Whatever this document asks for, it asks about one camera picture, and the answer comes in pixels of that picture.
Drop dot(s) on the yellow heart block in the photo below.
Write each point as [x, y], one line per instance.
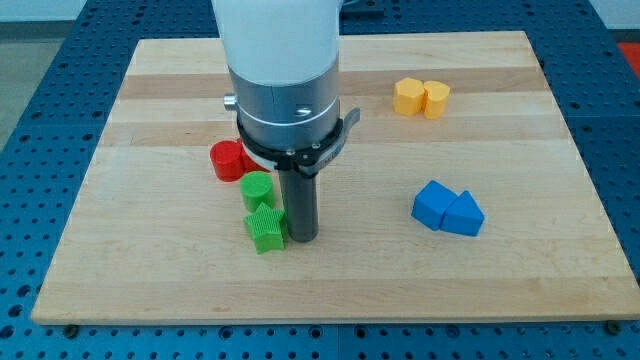
[436, 99]

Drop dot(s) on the yellow hexagon block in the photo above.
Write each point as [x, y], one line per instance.
[408, 96]

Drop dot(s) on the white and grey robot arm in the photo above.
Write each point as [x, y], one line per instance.
[283, 59]

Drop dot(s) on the green cylinder block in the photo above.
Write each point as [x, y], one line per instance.
[256, 188]

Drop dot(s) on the blue cube block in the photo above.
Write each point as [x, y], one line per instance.
[431, 203]

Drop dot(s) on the red cylinder block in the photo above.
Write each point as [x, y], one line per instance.
[226, 159]

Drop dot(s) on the red star block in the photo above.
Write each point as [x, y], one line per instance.
[248, 163]

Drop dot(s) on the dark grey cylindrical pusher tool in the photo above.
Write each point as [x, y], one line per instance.
[300, 204]

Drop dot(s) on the blue triangle block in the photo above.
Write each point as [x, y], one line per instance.
[463, 216]

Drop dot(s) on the wooden board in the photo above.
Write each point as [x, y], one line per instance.
[155, 238]

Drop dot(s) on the green star block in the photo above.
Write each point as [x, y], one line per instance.
[266, 228]

